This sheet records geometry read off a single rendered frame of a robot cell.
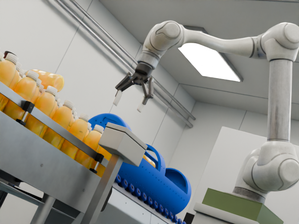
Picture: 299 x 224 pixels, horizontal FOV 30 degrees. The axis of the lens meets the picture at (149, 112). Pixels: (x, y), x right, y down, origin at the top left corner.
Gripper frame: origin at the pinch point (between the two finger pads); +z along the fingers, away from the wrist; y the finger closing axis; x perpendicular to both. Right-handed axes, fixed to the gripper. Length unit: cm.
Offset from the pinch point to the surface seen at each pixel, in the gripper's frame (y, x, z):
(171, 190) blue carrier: 4, -75, 18
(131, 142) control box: -17.8, 11.0, 17.9
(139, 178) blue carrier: 5.3, -41.2, 22.6
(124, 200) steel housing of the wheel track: 5, -37, 36
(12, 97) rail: -6, 68, 28
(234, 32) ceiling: 141, -315, -215
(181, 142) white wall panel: 291, -563, -140
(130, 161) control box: -17.4, 5.7, 24.5
